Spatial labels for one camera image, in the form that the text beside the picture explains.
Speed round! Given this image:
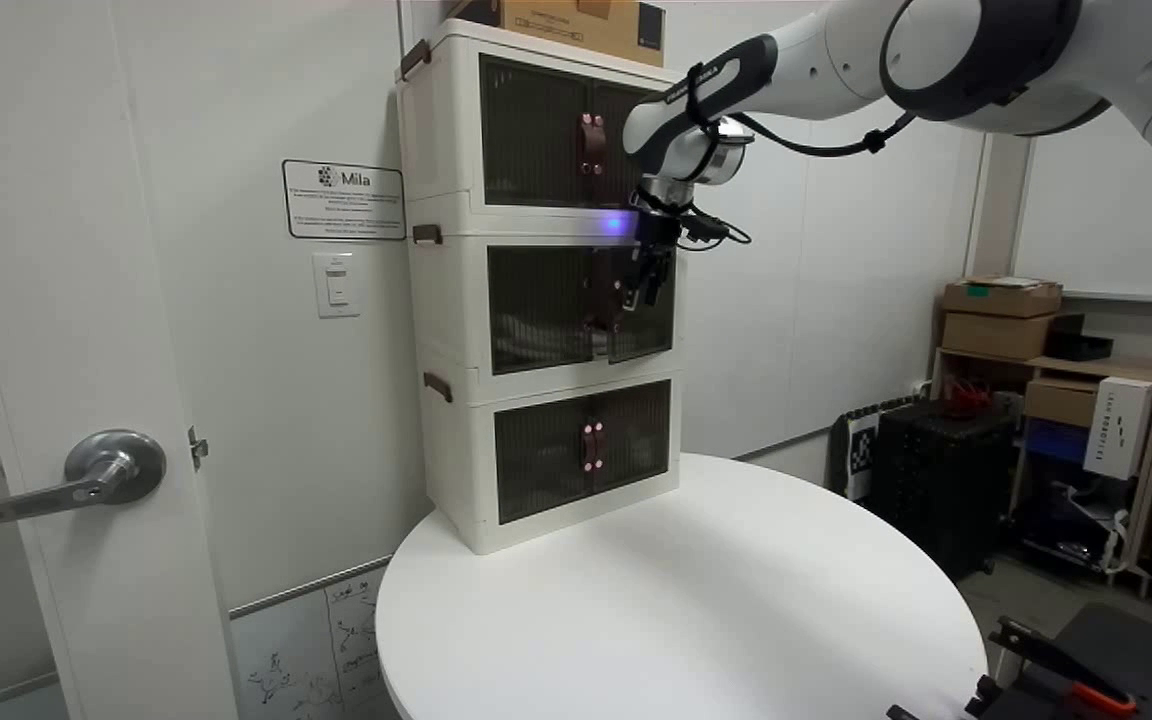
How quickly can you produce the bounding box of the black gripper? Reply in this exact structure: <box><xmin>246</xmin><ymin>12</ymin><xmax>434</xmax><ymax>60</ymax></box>
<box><xmin>620</xmin><ymin>192</ymin><xmax>691</xmax><ymax>314</ymax></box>

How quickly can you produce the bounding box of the white stacked cabinet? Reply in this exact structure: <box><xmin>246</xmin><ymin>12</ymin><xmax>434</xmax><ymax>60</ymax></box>
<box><xmin>390</xmin><ymin>15</ymin><xmax>687</xmax><ymax>561</ymax></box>

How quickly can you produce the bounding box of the black floor cabinet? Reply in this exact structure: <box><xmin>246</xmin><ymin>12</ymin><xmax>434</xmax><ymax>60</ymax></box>
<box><xmin>863</xmin><ymin>396</ymin><xmax>1025</xmax><ymax>582</ymax></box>

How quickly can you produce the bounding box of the white room door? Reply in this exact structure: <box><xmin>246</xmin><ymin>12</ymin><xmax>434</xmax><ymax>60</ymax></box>
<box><xmin>0</xmin><ymin>0</ymin><xmax>245</xmax><ymax>720</ymax></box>

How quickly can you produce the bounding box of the cardboard box with black label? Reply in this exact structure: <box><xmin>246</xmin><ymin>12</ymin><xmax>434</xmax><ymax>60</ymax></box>
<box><xmin>451</xmin><ymin>0</ymin><xmax>671</xmax><ymax>68</ymax></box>

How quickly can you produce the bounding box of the plain cardboard box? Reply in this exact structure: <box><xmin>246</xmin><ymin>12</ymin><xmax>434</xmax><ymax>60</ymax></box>
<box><xmin>934</xmin><ymin>308</ymin><xmax>1061</xmax><ymax>363</ymax></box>

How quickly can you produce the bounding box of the wide flat cardboard box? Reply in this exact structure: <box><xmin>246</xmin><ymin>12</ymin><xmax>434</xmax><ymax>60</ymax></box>
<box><xmin>939</xmin><ymin>277</ymin><xmax>1068</xmax><ymax>324</ymax></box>

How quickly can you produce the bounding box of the small cardboard box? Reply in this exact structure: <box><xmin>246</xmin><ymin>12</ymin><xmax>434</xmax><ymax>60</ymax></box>
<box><xmin>1021</xmin><ymin>370</ymin><xmax>1104</xmax><ymax>433</ymax></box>

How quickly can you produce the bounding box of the small black box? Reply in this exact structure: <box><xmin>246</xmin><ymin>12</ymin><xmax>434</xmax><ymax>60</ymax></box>
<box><xmin>1044</xmin><ymin>308</ymin><xmax>1120</xmax><ymax>363</ymax></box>

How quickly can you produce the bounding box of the white printed box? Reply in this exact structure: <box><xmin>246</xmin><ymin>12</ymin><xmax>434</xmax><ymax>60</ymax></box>
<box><xmin>1080</xmin><ymin>370</ymin><xmax>1152</xmax><ymax>482</ymax></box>

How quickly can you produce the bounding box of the paper sheet with drawings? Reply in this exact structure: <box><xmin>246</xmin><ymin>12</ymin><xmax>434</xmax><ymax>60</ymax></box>
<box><xmin>223</xmin><ymin>564</ymin><xmax>399</xmax><ymax>720</ymax></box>

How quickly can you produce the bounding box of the wooden storage shelf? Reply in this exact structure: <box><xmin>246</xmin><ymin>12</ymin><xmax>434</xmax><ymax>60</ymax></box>
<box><xmin>927</xmin><ymin>344</ymin><xmax>1152</xmax><ymax>606</ymax></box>

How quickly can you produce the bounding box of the red door handle strip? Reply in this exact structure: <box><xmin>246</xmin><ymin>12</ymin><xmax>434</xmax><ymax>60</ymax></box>
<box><xmin>575</xmin><ymin>417</ymin><xmax>613</xmax><ymax>478</ymax></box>
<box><xmin>575</xmin><ymin>109</ymin><xmax>613</xmax><ymax>180</ymax></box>

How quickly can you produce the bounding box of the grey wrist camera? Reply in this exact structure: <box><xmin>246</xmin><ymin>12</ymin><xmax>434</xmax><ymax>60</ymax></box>
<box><xmin>691</xmin><ymin>113</ymin><xmax>758</xmax><ymax>187</ymax></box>

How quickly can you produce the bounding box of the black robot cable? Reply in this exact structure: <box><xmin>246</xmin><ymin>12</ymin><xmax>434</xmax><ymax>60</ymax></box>
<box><xmin>680</xmin><ymin>0</ymin><xmax>950</xmax><ymax>164</ymax></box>

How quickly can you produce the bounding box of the white light switch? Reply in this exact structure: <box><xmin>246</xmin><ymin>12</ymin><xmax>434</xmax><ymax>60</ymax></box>
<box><xmin>310</xmin><ymin>248</ymin><xmax>364</xmax><ymax>324</ymax></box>

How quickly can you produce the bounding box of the white wall sign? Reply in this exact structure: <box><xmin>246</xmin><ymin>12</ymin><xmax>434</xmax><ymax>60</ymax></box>
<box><xmin>274</xmin><ymin>154</ymin><xmax>412</xmax><ymax>244</ymax></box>

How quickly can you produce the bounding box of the white cable bundle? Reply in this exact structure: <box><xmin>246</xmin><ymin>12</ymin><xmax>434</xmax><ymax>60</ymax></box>
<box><xmin>1044</xmin><ymin>475</ymin><xmax>1139</xmax><ymax>579</ymax></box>

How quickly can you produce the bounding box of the metal door lever handle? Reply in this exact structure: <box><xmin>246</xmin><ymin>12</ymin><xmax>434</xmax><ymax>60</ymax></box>
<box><xmin>0</xmin><ymin>424</ymin><xmax>173</xmax><ymax>526</ymax></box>

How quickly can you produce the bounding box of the red handled tool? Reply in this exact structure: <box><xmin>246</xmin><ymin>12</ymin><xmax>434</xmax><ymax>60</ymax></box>
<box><xmin>987</xmin><ymin>621</ymin><xmax>1149</xmax><ymax>720</ymax></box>

